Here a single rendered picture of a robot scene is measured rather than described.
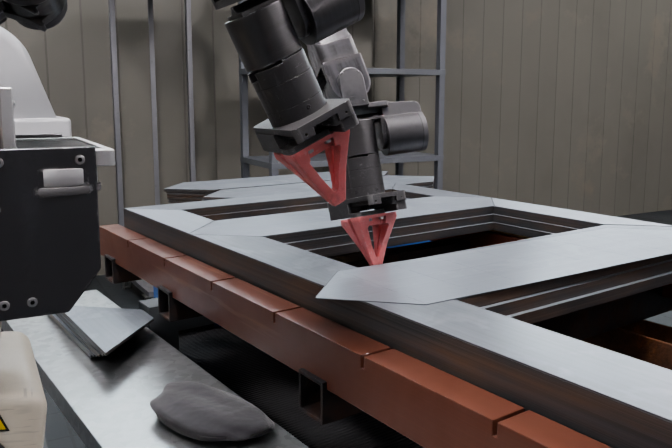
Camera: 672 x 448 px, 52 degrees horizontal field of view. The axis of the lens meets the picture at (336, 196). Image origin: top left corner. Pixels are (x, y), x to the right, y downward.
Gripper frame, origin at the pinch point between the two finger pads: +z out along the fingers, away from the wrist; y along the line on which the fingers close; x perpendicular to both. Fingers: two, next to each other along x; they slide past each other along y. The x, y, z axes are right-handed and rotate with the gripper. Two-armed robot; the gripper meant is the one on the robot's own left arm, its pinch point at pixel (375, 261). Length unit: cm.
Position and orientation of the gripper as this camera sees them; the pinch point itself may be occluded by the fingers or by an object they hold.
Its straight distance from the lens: 96.5
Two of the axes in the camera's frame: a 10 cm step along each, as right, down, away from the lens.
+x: -8.1, 1.1, -5.8
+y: -5.6, 1.2, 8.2
